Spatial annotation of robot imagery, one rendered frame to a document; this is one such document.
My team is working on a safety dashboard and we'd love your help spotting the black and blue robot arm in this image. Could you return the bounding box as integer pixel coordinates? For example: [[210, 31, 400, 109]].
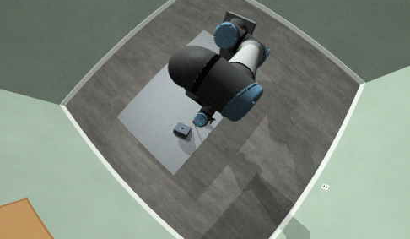
[[168, 19, 270, 128]]

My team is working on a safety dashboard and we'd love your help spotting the blue-grey square panel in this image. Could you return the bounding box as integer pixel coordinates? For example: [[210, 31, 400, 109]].
[[173, 122, 191, 139]]

